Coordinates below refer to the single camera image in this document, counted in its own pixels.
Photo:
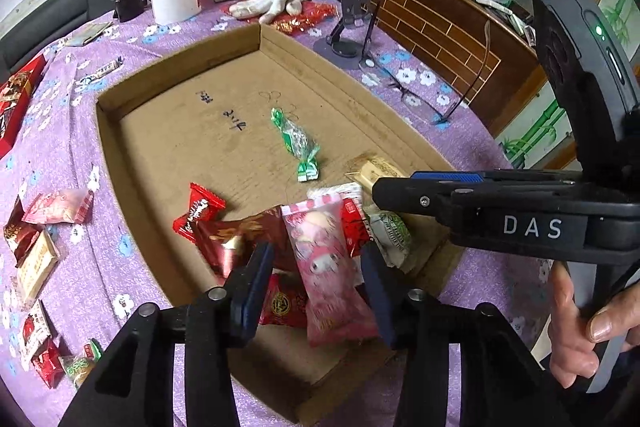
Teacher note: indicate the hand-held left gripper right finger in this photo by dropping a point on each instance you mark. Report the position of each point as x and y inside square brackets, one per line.
[380, 302]

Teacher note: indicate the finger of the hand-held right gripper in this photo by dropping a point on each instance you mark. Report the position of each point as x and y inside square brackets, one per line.
[445, 177]
[400, 197]

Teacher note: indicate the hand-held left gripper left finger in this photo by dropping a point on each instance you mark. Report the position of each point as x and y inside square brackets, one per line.
[252, 302]

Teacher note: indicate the green white snack packet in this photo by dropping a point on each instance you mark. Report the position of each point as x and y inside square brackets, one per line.
[392, 234]

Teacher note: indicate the large pink snack packet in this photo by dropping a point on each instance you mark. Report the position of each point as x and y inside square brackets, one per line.
[325, 287]

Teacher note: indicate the brown foil snack packet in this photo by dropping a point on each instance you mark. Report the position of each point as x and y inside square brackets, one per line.
[235, 237]

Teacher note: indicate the red candy packet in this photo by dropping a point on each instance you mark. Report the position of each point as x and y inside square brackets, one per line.
[197, 212]

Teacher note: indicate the green candy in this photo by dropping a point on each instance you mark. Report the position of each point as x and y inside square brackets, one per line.
[295, 142]

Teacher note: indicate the shallow cardboard box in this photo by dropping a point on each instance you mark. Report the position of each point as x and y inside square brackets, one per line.
[200, 142]

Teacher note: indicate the small pink snack packet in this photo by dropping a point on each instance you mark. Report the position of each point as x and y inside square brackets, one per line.
[57, 207]

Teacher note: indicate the small white red packet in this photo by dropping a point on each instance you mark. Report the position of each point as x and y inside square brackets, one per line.
[35, 332]

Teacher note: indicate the maroon snack packet white print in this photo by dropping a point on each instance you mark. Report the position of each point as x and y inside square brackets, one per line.
[20, 237]

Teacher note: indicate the person's right hand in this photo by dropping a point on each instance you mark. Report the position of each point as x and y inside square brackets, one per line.
[565, 337]

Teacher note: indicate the eyeglasses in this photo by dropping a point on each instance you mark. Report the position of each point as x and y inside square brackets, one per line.
[405, 79]

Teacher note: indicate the wooden counter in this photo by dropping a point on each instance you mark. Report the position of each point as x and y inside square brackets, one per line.
[425, 17]

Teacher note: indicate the black phone stand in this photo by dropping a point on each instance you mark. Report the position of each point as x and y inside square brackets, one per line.
[345, 7]

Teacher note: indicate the red foil wrapper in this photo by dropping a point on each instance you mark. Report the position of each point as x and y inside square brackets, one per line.
[310, 14]

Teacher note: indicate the purple floral tablecloth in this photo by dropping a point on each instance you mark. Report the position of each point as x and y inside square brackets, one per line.
[50, 122]

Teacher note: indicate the small white candy stick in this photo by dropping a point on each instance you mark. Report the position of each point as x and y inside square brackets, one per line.
[100, 71]

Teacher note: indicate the red gift box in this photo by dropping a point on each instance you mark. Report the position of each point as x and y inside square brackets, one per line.
[25, 107]

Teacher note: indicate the grey flat card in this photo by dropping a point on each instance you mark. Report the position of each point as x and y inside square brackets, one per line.
[87, 34]

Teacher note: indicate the pile of assorted wrapped sweets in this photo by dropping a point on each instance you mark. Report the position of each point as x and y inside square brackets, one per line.
[12, 94]

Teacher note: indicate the bamboo wall painting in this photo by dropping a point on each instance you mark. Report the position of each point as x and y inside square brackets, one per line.
[540, 122]

